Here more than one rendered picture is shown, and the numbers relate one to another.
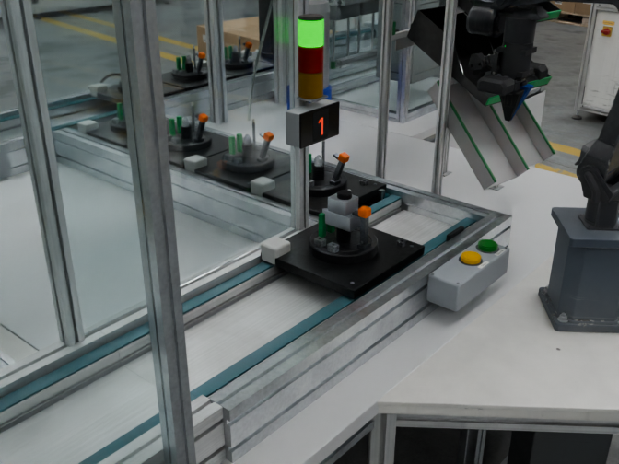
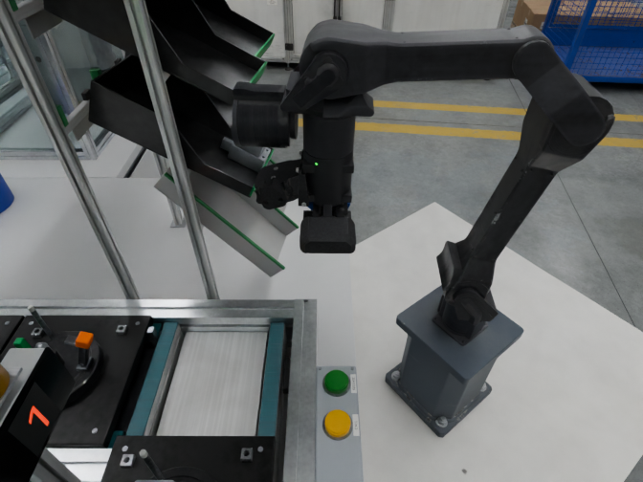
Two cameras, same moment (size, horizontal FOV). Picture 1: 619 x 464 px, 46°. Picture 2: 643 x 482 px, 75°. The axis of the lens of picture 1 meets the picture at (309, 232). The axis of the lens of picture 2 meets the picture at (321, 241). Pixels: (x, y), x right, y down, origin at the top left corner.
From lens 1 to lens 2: 109 cm
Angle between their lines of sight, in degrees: 37
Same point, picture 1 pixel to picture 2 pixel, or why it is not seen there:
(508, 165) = (274, 228)
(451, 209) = (249, 319)
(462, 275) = (352, 470)
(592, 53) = not seen: hidden behind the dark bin
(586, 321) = (461, 411)
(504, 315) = (383, 445)
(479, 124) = (228, 196)
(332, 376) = not seen: outside the picture
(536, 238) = (323, 286)
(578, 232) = (459, 359)
